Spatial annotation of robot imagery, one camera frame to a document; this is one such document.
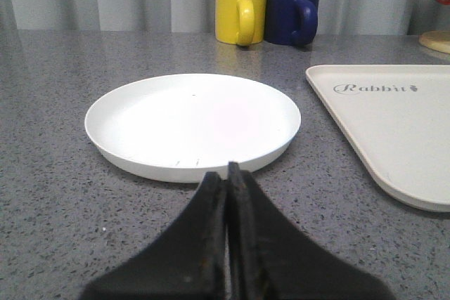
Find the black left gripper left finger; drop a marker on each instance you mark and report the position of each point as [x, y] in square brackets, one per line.
[185, 262]

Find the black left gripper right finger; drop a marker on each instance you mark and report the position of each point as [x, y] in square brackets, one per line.
[271, 259]

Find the white round plate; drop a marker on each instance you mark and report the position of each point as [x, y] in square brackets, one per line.
[175, 128]

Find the cream rabbit tray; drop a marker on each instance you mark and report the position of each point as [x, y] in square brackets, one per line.
[396, 117]

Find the dark blue mug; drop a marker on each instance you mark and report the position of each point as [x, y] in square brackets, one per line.
[291, 22]

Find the yellow mug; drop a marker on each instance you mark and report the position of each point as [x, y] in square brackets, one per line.
[240, 22]

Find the wooden mug tree stand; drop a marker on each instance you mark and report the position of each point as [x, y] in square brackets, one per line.
[438, 40]

